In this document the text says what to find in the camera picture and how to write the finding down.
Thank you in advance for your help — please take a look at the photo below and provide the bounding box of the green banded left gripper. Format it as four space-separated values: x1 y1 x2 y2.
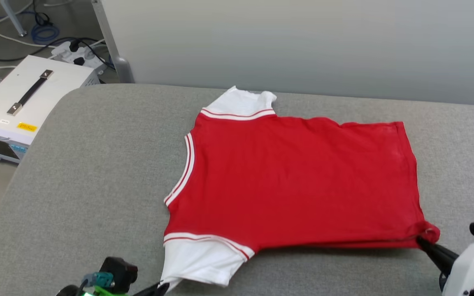
56 282 170 296

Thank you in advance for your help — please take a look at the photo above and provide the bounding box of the red and white jersey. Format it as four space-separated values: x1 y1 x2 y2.
160 86 441 293

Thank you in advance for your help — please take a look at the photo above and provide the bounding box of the grey fabric sofa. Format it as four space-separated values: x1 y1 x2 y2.
0 83 474 296

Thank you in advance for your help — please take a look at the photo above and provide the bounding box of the white instrument box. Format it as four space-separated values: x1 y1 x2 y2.
0 55 101 164

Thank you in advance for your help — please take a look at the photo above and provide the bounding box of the white power strip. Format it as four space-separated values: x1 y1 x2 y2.
51 40 106 70

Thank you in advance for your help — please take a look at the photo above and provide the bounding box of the white metal table leg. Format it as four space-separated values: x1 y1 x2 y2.
0 0 28 37

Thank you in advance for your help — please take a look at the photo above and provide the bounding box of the teal cable connector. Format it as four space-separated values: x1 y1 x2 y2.
82 271 114 288

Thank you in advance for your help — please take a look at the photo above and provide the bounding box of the grey partition post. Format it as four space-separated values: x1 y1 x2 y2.
90 0 135 84

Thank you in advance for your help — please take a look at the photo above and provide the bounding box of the black power cable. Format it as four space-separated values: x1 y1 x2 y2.
0 37 116 68

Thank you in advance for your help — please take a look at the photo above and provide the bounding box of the blue coiled cable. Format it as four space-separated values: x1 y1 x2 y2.
0 0 60 45

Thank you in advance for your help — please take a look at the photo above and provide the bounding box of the white floor cable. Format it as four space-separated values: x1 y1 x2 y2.
0 23 56 49

